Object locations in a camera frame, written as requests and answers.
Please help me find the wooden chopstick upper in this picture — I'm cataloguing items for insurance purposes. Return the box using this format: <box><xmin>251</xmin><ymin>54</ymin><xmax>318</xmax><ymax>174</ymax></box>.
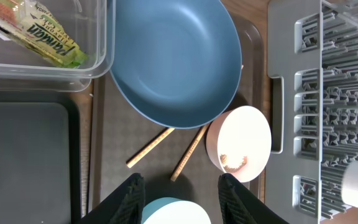
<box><xmin>126</xmin><ymin>128</ymin><xmax>175</xmax><ymax>168</ymax></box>

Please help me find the large blue bowl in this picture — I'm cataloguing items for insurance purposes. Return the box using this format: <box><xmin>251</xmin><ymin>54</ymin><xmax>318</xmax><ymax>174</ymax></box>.
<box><xmin>111</xmin><ymin>0</ymin><xmax>242</xmax><ymax>129</ymax></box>

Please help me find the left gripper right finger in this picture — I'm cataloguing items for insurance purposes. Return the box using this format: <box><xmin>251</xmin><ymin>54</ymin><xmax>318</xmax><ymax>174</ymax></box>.
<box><xmin>218</xmin><ymin>173</ymin><xmax>288</xmax><ymax>224</ymax></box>

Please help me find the wooden chopstick lower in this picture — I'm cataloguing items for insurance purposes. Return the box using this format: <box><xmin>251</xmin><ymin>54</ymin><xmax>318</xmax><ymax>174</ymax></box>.
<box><xmin>170</xmin><ymin>124</ymin><xmax>209</xmax><ymax>182</ymax></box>

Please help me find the small light blue bowl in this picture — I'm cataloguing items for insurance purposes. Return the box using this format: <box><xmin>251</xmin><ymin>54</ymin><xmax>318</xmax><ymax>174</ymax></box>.
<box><xmin>141</xmin><ymin>197</ymin><xmax>211</xmax><ymax>224</ymax></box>

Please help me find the grey dishwasher rack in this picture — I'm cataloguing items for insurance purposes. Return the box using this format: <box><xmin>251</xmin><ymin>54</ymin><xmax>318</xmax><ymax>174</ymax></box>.
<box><xmin>265</xmin><ymin>0</ymin><xmax>358</xmax><ymax>224</ymax></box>

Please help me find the clear plastic bin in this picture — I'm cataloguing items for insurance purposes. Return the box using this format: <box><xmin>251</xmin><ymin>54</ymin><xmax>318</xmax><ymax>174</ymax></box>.
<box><xmin>0</xmin><ymin>0</ymin><xmax>116</xmax><ymax>92</ymax></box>

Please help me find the pink bowl with rice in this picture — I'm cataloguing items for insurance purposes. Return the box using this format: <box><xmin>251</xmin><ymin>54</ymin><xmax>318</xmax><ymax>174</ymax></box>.
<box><xmin>206</xmin><ymin>106</ymin><xmax>272</xmax><ymax>182</ymax></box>

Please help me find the wooden chopstick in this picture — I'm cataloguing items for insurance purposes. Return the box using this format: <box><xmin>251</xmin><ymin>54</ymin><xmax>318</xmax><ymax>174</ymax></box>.
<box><xmin>126</xmin><ymin>128</ymin><xmax>175</xmax><ymax>168</ymax></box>
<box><xmin>170</xmin><ymin>124</ymin><xmax>209</xmax><ymax>182</ymax></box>

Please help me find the brown serving tray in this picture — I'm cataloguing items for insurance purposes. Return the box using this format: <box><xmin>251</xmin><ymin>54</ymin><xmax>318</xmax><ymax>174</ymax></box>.
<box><xmin>87</xmin><ymin>12</ymin><xmax>265</xmax><ymax>224</ymax></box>

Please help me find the yellow green snack wrapper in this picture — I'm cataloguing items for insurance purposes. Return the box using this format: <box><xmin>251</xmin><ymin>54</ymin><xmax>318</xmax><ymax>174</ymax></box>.
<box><xmin>0</xmin><ymin>0</ymin><xmax>88</xmax><ymax>68</ymax></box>

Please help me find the black plastic tray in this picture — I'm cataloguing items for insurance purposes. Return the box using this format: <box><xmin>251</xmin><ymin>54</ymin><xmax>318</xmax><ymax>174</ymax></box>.
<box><xmin>0</xmin><ymin>91</ymin><xmax>81</xmax><ymax>224</ymax></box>

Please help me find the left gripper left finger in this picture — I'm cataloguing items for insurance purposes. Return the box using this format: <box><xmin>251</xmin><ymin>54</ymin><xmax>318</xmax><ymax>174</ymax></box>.
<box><xmin>79</xmin><ymin>173</ymin><xmax>145</xmax><ymax>224</ymax></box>

